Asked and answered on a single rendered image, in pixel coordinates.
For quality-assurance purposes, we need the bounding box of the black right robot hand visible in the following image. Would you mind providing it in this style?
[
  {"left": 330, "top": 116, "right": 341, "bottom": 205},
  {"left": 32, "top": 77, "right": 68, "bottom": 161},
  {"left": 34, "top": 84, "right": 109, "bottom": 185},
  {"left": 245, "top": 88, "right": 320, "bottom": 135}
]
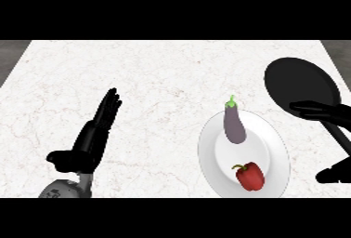
[{"left": 288, "top": 99, "right": 351, "bottom": 184}]

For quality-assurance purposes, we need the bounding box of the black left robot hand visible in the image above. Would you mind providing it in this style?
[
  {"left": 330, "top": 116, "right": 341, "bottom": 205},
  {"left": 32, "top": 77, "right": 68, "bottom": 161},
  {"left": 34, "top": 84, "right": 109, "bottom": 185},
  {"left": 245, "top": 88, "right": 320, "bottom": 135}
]
[{"left": 46, "top": 87, "right": 124, "bottom": 175}]

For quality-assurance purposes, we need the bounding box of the black frying pan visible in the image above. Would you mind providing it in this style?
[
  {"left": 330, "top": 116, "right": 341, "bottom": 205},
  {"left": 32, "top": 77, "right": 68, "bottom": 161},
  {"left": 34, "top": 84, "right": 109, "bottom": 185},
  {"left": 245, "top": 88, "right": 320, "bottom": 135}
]
[{"left": 262, "top": 57, "right": 351, "bottom": 160}]

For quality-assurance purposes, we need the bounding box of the white round plate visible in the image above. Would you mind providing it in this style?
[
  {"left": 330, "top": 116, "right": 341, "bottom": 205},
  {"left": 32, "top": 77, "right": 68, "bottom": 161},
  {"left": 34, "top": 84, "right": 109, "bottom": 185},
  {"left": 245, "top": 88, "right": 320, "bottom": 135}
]
[{"left": 196, "top": 109, "right": 292, "bottom": 199}]

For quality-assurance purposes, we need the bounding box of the red bell pepper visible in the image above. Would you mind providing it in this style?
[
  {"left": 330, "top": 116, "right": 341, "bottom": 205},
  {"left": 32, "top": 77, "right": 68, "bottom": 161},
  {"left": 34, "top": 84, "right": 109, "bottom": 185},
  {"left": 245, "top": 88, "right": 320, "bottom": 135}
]
[{"left": 230, "top": 161, "right": 265, "bottom": 192}]

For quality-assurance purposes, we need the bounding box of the purple eggplant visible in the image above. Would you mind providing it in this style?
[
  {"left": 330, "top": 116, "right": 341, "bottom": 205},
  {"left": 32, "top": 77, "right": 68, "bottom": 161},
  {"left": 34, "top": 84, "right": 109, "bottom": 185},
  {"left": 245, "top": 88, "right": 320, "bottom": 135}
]
[{"left": 223, "top": 95, "right": 248, "bottom": 145}]

